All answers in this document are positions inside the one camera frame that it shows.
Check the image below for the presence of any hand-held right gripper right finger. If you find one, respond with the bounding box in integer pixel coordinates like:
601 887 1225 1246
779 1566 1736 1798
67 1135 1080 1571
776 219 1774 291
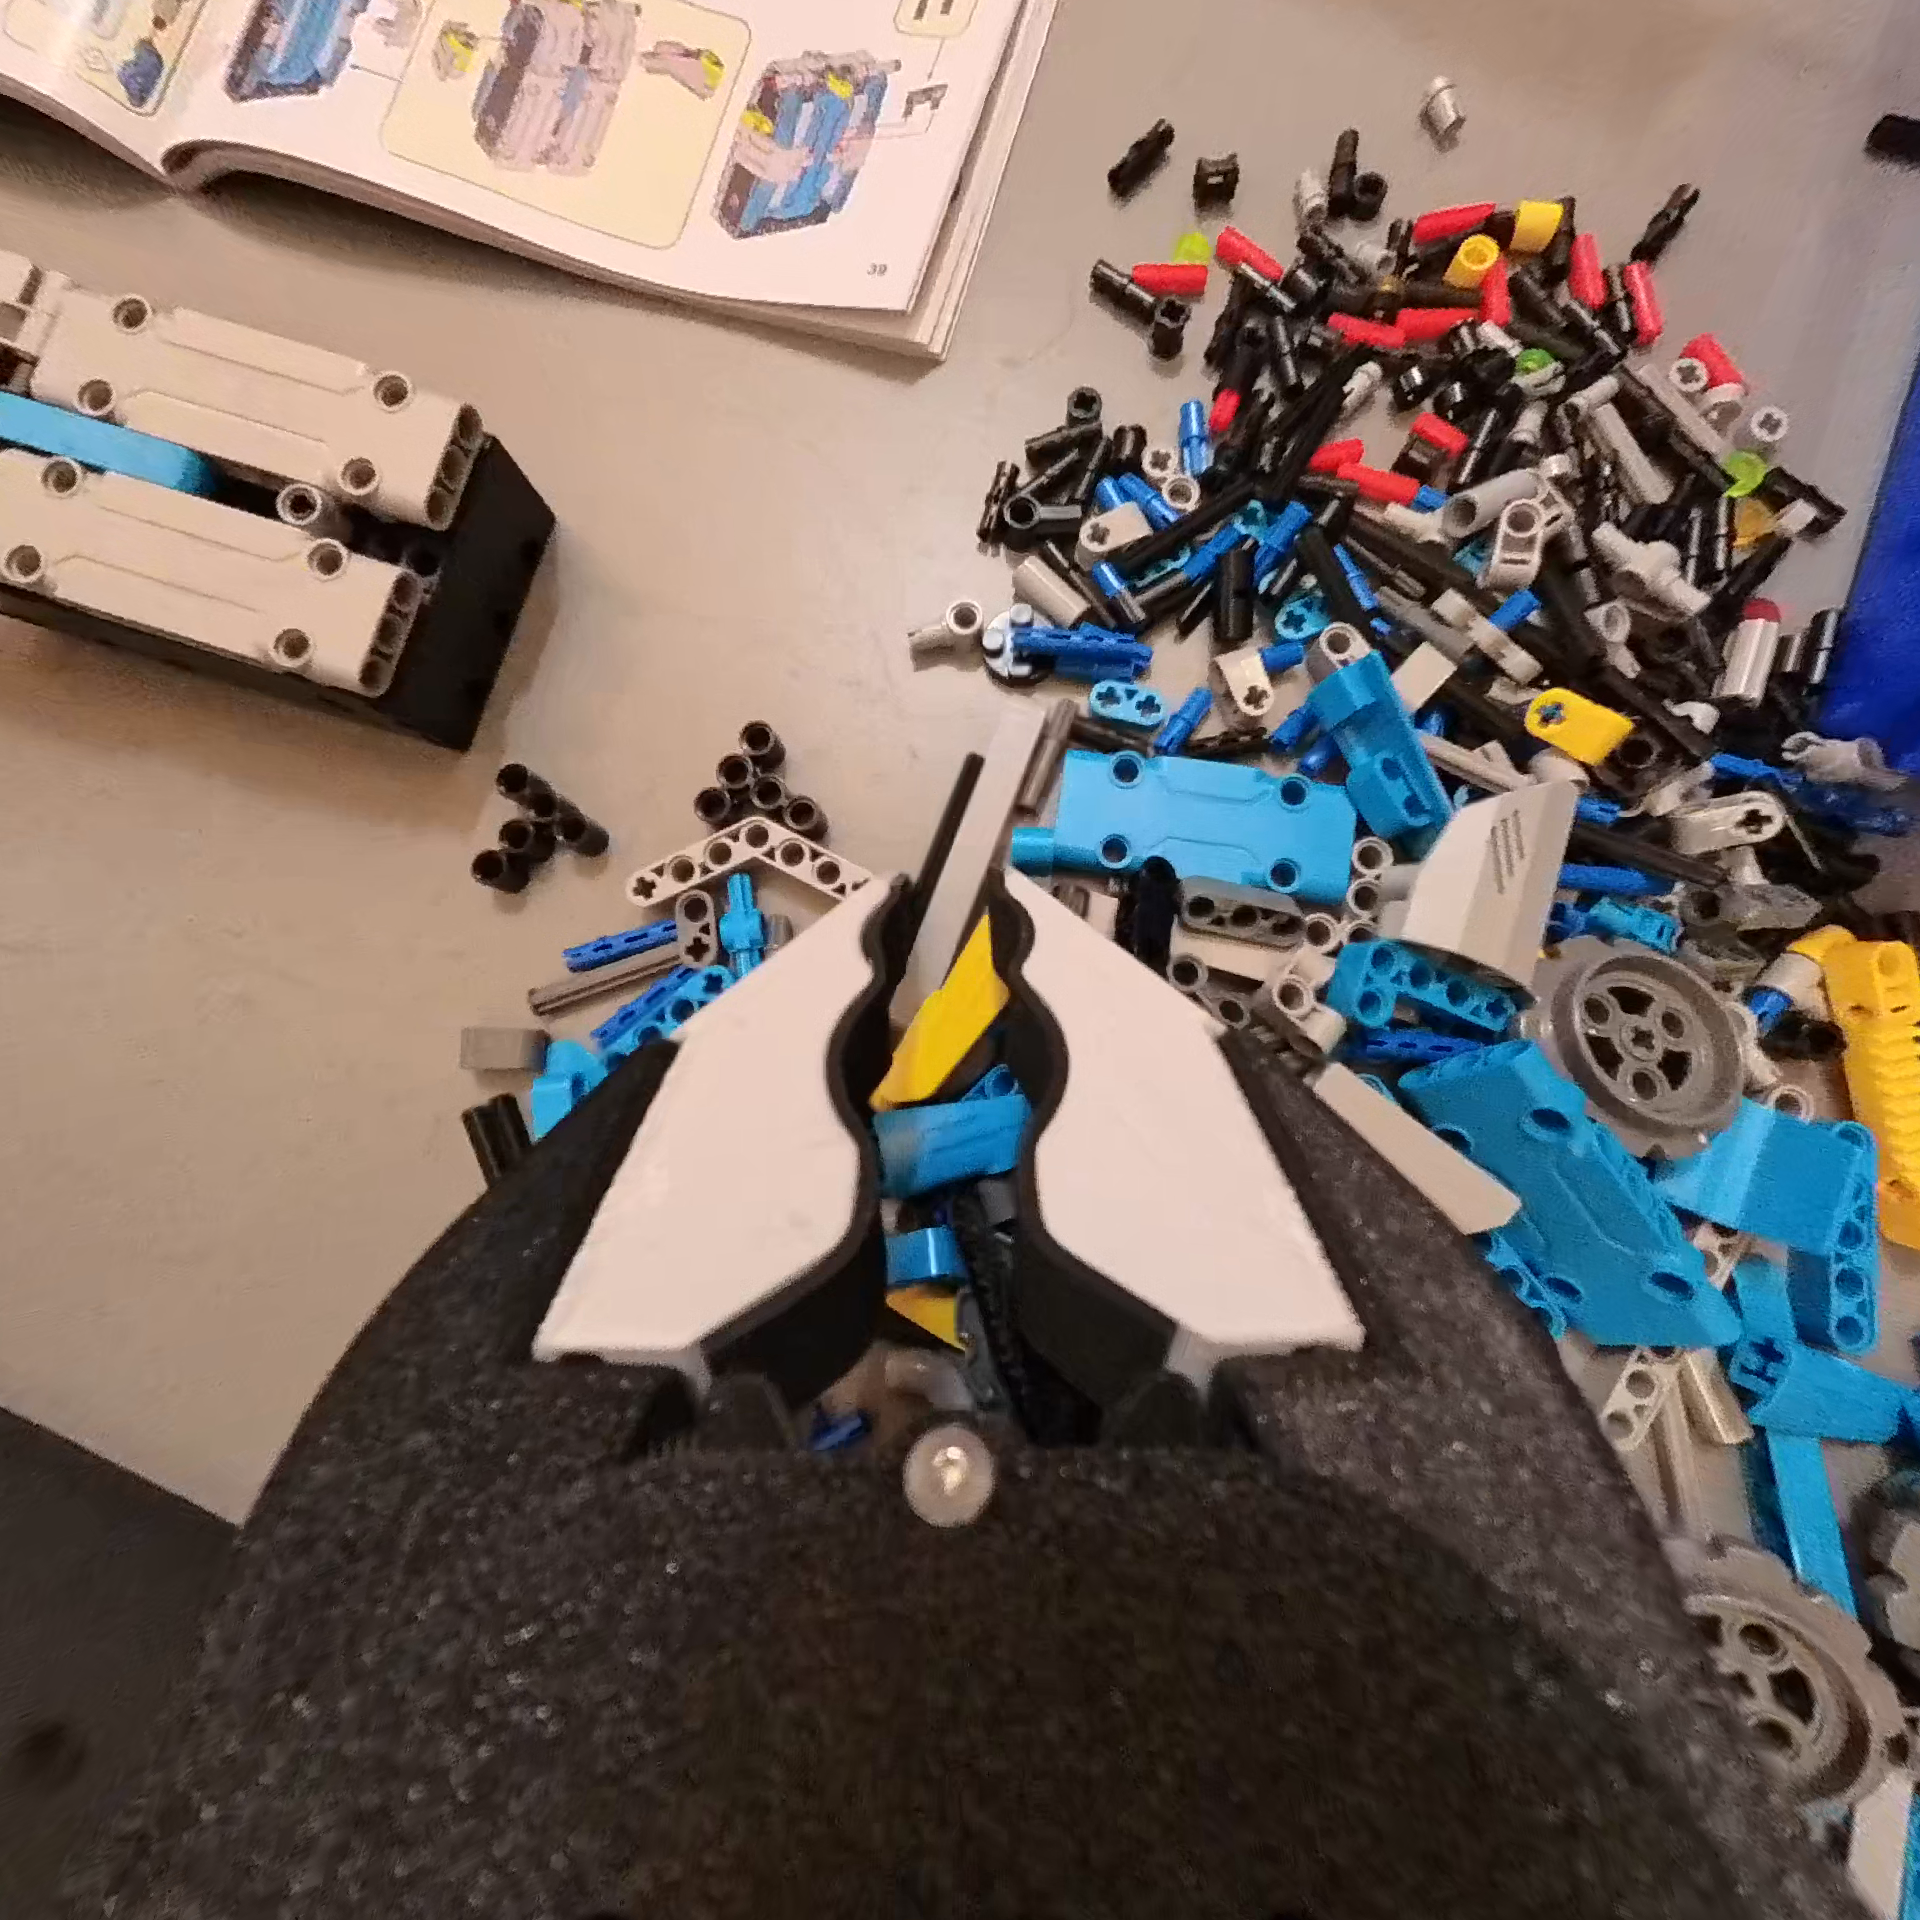
982 867 1367 1359

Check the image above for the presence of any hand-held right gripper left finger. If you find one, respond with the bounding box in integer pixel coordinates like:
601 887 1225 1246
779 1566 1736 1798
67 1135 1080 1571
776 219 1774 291
533 874 917 1368

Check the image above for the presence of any grey toy panel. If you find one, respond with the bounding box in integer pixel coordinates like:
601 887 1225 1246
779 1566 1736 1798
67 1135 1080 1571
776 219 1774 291
902 702 1056 1028

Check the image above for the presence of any pile of small toy pieces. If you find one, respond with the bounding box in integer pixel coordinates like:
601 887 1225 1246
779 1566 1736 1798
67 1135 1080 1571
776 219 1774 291
457 75 1920 1920

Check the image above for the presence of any grey black toy brick assembly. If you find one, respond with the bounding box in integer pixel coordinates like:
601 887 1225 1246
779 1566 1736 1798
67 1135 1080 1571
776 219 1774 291
0 247 559 755

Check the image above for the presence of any instruction booklet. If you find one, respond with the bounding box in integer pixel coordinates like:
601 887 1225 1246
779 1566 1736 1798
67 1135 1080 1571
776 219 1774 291
0 0 1064 365

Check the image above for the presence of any grey angled toy beam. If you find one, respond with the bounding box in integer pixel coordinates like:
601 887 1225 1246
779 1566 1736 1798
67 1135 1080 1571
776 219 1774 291
623 815 874 912

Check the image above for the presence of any black toy connector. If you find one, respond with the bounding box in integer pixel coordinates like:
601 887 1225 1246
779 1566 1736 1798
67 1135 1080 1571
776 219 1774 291
467 758 613 898

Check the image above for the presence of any black angled toy beam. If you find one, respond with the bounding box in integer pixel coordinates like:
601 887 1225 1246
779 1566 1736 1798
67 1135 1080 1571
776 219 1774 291
694 719 833 845

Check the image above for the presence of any black dimpled pad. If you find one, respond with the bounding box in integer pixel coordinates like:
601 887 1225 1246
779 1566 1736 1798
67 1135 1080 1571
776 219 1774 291
0 1407 242 1920

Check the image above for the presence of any blue plastic bin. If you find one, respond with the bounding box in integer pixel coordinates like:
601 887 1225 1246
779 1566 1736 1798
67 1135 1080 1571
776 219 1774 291
1803 344 1920 752

